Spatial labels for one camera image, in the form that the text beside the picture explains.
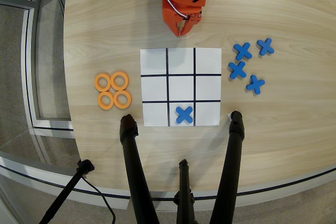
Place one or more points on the thin black stand leg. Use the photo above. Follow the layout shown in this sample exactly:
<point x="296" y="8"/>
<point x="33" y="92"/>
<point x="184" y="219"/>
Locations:
<point x="68" y="187"/>

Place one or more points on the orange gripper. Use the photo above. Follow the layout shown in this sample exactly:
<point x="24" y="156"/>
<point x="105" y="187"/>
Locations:
<point x="171" y="16"/>

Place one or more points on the white tape piece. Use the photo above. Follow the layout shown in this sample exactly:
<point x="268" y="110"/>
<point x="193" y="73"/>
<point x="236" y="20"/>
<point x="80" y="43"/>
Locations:
<point x="229" y="116"/>

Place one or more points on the grey metal partition frame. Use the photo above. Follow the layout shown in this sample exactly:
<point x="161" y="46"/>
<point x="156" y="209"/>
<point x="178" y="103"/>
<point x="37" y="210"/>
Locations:
<point x="27" y="77"/>

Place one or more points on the black tripod leg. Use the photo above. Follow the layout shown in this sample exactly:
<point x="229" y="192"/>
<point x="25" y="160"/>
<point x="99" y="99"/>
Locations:
<point x="185" y="190"/>
<point x="134" y="161"/>
<point x="231" y="161"/>

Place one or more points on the white tic-tac-toe grid paper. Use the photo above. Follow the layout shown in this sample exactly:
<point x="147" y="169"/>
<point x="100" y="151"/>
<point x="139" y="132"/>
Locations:
<point x="181" y="87"/>

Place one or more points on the blue foam cross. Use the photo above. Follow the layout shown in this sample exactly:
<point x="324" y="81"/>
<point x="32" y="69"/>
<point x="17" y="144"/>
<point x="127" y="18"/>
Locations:
<point x="184" y="115"/>
<point x="255" y="84"/>
<point x="242" y="51"/>
<point x="237" y="70"/>
<point x="265" y="47"/>

